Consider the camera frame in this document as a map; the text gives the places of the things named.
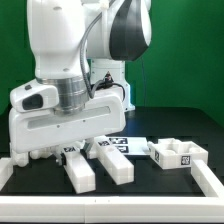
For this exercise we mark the white flat back panel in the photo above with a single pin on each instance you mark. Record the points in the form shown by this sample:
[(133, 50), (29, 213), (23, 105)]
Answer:
[(134, 146)]

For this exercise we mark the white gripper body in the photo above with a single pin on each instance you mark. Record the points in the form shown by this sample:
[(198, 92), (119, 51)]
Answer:
[(36, 130)]

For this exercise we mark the white left fence block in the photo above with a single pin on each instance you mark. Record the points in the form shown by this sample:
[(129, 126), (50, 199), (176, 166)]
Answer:
[(6, 170)]

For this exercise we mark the white long side rail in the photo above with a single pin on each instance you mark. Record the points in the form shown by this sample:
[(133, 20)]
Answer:
[(78, 170), (115, 163)]

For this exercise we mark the white fence rail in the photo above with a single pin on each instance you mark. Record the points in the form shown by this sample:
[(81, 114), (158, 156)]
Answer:
[(111, 209), (206, 179)]

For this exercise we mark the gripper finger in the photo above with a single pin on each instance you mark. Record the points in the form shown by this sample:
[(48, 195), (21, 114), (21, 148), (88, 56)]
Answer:
[(88, 145), (60, 157)]

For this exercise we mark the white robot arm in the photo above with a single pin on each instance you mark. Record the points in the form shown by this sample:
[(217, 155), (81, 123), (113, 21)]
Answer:
[(60, 105)]

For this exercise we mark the white long side rail back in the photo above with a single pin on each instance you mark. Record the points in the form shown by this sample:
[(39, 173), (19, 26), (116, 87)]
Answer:
[(115, 163)]

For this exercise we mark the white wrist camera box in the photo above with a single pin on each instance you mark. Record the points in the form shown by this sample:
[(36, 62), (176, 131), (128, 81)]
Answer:
[(34, 96)]

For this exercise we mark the white right fence rail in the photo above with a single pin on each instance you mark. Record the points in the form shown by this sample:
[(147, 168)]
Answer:
[(206, 179)]

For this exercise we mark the white chair seat block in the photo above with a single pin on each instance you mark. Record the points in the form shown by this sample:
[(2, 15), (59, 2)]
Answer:
[(171, 153)]

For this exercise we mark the white long side rail front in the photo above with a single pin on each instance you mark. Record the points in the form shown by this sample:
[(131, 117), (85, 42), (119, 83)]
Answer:
[(78, 170)]

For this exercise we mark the white front fence rail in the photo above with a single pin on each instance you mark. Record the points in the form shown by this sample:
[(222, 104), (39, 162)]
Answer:
[(111, 209)]

